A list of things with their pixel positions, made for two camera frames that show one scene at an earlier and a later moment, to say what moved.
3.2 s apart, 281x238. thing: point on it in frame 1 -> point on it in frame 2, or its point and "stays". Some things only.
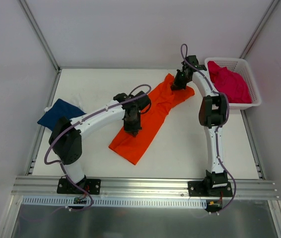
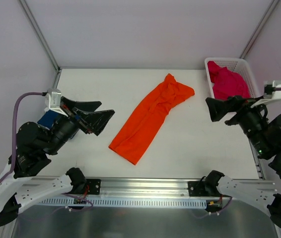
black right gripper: [177, 85] -> [238, 108]
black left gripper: [132, 126] -> [75, 119]
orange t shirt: [131, 148] stays
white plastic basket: [242, 67] stays
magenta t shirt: [230, 83] stays
